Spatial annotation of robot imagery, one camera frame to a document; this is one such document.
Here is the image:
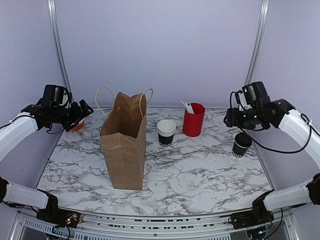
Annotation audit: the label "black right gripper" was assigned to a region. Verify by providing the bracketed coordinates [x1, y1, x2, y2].
[224, 106, 268, 130]

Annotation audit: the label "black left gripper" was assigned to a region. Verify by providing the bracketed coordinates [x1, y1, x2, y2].
[51, 99, 94, 132]

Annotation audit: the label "black plastic cup lid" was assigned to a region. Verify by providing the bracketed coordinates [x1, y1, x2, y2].
[235, 132, 252, 148]

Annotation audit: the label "single black paper cup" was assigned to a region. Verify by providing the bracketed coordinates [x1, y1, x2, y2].
[231, 142, 250, 158]

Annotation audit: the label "brown paper bag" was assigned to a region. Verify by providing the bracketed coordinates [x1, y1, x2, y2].
[99, 92, 151, 191]

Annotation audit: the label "orange object behind left arm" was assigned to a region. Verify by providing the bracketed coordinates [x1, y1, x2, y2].
[72, 119, 85, 131]

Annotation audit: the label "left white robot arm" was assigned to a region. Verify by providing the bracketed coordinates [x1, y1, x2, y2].
[0, 84, 94, 223]

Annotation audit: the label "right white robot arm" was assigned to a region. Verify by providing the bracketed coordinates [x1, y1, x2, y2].
[223, 81, 320, 225]

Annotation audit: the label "red cylindrical holder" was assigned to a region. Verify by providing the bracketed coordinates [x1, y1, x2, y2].
[182, 103, 206, 137]

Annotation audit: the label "white wrapped stirrer packets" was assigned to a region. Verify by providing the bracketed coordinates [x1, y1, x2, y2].
[181, 100, 194, 114]

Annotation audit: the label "stacked black paper cups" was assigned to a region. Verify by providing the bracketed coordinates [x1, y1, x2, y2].
[157, 119, 177, 147]

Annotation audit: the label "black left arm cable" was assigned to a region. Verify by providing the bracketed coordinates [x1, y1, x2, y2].
[44, 92, 76, 135]

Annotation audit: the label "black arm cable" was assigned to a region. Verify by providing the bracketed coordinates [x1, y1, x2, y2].
[44, 92, 76, 135]
[229, 91, 316, 154]

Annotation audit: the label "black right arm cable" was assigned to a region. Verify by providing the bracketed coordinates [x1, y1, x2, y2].
[229, 91, 316, 154]

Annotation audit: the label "aluminium frame post right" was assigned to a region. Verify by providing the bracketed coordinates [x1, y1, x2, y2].
[244, 0, 270, 85]

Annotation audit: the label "aluminium frame post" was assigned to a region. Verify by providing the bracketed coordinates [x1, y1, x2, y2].
[244, 0, 270, 85]
[47, 0, 71, 92]

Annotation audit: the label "aluminium frame post left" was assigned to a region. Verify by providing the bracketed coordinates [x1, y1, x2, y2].
[47, 0, 71, 92]

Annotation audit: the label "aluminium front rail base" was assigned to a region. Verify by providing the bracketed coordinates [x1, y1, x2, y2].
[9, 208, 302, 240]

